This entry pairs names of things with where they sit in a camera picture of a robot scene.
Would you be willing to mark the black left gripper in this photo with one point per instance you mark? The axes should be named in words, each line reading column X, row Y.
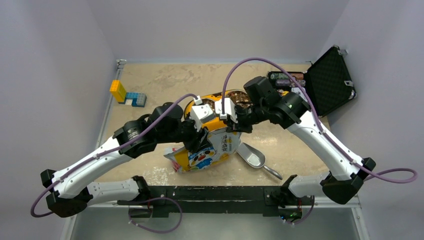
column 199, row 140

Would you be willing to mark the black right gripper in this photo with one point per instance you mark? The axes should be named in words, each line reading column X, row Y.
column 239, row 126

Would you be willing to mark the white yellow pet food bag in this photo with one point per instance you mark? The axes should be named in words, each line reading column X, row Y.
column 222, row 145

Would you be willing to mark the metal food scoop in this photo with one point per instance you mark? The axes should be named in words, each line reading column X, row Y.
column 255, row 158

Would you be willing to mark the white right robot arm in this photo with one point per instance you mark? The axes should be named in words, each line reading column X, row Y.
column 347, row 171

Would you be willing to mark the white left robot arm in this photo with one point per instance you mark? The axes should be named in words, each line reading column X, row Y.
column 71, row 190

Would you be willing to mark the blue toy brick base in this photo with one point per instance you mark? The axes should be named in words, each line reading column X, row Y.
column 135, row 99

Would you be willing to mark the black poker chip case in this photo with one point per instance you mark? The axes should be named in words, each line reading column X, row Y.
column 326, row 84

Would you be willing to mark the yellow toy brick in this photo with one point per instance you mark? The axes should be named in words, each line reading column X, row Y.
column 118, row 91

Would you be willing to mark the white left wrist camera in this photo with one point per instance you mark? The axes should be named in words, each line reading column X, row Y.
column 201, row 113

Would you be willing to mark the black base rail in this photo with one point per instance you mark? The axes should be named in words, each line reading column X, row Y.
column 268, row 201

